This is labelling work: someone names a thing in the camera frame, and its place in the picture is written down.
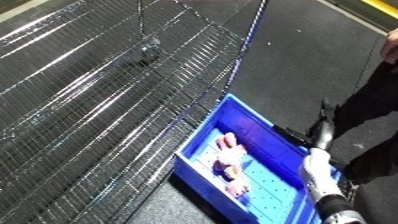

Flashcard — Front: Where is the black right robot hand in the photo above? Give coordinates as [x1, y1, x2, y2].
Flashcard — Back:
[271, 98, 342, 151]

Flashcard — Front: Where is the pink and cream soft toy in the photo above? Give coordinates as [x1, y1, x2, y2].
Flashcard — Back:
[211, 132, 253, 199]

